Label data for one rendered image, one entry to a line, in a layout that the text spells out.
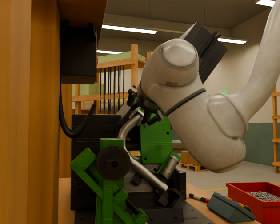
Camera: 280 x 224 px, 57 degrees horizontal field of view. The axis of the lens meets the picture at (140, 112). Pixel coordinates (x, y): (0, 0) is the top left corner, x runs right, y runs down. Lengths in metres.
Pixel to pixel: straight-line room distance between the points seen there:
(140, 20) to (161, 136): 7.92
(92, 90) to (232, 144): 3.70
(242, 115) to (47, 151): 0.43
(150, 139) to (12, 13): 0.71
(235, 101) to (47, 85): 0.42
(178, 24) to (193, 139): 8.74
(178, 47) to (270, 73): 0.21
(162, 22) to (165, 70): 8.51
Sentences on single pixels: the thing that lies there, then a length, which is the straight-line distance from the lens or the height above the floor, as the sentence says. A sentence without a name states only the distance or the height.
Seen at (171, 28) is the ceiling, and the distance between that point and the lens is 9.05.
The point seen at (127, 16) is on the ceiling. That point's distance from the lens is 8.65.
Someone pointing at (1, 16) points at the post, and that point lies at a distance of 0.27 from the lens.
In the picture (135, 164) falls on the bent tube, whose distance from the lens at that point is 0.85.
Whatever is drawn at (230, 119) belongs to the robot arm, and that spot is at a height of 1.21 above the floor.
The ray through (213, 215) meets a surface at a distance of 0.96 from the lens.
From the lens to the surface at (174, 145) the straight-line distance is 1.06.
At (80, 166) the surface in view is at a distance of 0.59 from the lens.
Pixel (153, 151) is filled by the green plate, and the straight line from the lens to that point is 0.90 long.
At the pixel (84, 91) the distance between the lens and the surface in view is 4.14.
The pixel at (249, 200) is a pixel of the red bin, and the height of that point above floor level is 0.90.
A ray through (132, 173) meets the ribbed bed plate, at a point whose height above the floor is 1.04.
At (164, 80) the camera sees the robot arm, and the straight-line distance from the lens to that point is 0.51.
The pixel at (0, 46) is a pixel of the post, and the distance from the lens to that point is 0.27.
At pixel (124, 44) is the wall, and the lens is 10.57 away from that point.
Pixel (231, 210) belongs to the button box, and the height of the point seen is 0.94.
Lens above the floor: 1.20
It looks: 3 degrees up
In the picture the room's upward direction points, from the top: straight up
